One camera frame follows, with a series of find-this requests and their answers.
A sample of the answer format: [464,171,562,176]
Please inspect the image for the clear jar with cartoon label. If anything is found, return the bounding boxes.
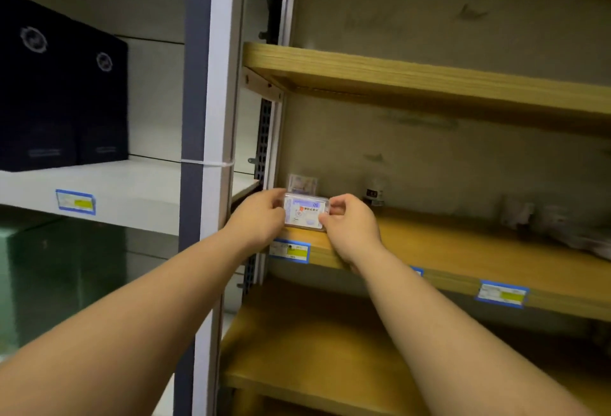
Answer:
[539,208,611,261]

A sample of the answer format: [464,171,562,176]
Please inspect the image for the wooden shelf with blue labels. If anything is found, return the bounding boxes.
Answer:
[267,208,611,324]

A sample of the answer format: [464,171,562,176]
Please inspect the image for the clear box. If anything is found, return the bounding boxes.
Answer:
[286,173,320,196]
[282,193,331,232]

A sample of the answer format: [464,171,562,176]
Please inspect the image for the person's left forearm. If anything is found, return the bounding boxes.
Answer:
[0,227,254,416]

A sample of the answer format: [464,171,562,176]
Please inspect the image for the person's right forearm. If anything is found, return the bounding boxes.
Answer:
[353,246,586,416]

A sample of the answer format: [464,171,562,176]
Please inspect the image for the white cable tie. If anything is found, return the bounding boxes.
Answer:
[180,158,236,168]

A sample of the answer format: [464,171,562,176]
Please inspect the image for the person's right hand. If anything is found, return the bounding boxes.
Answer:
[318,193,385,273]

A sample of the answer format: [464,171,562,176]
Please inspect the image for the white shelf board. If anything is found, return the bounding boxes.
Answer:
[0,155,261,236]

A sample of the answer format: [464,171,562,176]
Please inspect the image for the white metal shelf bracket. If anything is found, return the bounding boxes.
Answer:
[242,67,285,104]

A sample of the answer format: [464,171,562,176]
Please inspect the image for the person's left hand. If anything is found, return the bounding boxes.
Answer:
[224,187,287,259]

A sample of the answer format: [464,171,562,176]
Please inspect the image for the green storage box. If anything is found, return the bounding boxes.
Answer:
[0,219,127,357]

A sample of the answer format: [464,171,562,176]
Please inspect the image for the white grey metal upright post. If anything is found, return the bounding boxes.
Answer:
[172,0,250,416]

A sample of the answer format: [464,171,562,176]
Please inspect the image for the white slotted rack rail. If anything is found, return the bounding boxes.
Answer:
[242,0,300,297]

